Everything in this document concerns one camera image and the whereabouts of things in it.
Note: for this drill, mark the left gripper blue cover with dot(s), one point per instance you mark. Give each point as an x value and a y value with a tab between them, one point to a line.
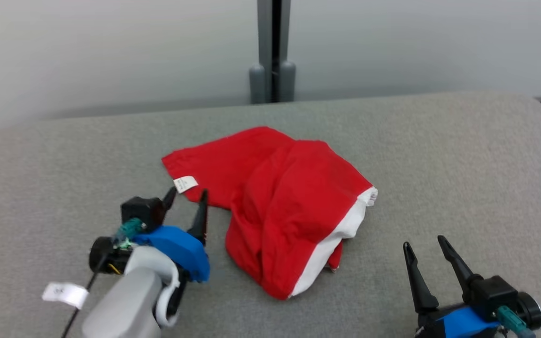
181	251

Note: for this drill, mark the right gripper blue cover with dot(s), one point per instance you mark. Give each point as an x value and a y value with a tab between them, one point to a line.
463	325

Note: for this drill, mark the red basketball jersey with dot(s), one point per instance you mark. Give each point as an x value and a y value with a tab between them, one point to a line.
289	211

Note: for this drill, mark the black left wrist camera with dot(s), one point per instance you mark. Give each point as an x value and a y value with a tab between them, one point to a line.
141	211

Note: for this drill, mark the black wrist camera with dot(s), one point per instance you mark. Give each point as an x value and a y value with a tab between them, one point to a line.
491	293
141	211

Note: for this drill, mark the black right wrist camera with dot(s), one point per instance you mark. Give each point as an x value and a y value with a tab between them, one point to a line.
491	293

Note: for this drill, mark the teal left camera connector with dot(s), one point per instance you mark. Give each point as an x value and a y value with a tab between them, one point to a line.
129	228

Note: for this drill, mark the teal camera connector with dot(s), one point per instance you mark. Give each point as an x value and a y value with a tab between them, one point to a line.
510	319
129	228

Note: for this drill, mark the teal right camera connector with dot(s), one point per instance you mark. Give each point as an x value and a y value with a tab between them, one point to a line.
510	319

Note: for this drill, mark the grey partition post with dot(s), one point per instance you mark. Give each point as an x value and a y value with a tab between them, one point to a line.
263	37

